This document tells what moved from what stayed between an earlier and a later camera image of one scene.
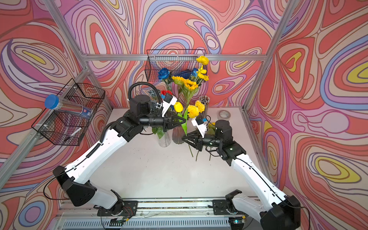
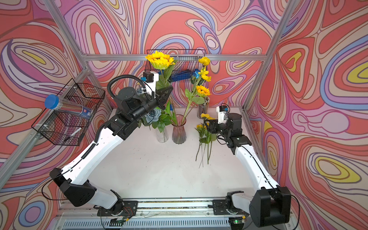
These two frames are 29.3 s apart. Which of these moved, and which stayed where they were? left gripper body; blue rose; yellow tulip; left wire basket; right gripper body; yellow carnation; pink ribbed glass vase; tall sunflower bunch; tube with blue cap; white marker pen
Moved: yellow tulip; left gripper body; right gripper body; tall sunflower bunch; blue rose; yellow carnation
Stayed: left wire basket; tube with blue cap; white marker pen; pink ribbed glass vase
